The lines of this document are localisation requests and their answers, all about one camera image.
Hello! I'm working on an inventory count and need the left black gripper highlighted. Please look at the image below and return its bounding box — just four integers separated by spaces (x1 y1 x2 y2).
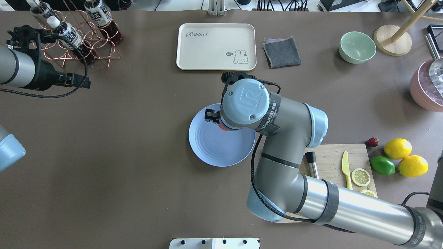
6 25 91 91

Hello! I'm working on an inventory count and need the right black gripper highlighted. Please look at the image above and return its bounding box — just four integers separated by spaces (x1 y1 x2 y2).
205 71 257 123

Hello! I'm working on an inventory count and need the orange mandarin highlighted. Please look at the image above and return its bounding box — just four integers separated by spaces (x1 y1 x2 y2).
217 123 231 132

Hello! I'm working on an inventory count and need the blue plate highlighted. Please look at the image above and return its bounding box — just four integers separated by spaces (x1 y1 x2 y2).
188 103 256 167

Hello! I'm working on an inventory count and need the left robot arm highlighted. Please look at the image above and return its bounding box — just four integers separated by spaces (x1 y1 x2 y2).
0 25 90 172

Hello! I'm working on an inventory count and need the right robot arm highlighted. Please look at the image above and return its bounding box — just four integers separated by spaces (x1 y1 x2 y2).
205 72 442 249

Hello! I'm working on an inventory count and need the cream rabbit tray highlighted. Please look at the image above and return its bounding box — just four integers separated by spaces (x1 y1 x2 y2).
176 23 257 71

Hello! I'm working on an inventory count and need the tea bottle bottom left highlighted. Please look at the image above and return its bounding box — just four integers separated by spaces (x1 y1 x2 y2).
46 16 95 65

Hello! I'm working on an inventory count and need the tea bottle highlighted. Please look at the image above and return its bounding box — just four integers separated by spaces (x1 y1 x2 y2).
46 16 95 65
26 0 60 27
84 0 123 44

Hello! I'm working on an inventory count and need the grey folded cloth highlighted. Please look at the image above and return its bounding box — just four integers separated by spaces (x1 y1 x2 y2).
262 37 301 69

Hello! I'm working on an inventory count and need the tea bottle bottom right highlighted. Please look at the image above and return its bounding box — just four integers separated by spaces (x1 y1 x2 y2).
84 0 123 44

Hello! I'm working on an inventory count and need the tea bottle top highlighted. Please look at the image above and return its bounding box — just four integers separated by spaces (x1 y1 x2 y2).
26 0 60 27

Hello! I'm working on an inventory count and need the steel muddler black tip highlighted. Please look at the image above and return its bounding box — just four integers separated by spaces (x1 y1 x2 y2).
304 151 320 179

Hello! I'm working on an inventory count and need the wooden cutting board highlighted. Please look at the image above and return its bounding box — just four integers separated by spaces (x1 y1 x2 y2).
275 144 378 223

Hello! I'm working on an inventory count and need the green bowl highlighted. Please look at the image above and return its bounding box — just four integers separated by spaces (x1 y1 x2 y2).
338 31 377 64

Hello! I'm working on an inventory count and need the yellow plastic knife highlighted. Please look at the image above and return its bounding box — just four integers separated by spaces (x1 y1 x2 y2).
341 151 353 190

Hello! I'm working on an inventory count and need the red strawberry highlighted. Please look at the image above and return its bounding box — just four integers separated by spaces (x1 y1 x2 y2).
365 137 379 147

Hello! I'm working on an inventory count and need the lemon slice lower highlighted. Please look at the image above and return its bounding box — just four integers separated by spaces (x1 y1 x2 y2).
351 168 371 187

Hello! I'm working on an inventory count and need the wooden cup stand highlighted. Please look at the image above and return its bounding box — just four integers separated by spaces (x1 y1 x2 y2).
373 0 443 56

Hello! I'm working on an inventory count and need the green lime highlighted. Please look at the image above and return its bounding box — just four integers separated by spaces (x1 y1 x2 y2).
370 156 396 175

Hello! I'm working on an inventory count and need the lemon half upper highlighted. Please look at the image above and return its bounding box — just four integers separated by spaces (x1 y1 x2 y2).
359 189 378 197

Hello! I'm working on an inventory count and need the whole yellow lemon upper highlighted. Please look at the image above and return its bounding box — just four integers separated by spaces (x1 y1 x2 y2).
383 138 412 159

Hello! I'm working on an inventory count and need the whole yellow lemon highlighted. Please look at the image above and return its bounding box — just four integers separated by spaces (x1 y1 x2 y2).
383 138 412 159
397 155 429 177

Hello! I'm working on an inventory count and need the pink bowl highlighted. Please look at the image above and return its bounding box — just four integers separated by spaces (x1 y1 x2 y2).
410 59 443 112

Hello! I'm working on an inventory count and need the whole yellow lemon lower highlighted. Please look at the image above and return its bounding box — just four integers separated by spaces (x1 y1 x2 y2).
397 155 429 177

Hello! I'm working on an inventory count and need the steel ice scoop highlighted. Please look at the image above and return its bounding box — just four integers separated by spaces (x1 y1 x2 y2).
425 33 443 96

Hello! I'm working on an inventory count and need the dark glass tray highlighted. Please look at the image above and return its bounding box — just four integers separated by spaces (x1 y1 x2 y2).
426 24 443 52

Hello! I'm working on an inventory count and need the copper wire bottle rack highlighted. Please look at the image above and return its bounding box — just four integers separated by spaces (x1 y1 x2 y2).
40 1 122 66

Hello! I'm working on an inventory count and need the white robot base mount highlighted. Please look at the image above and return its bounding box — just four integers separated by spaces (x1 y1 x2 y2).
169 237 261 249

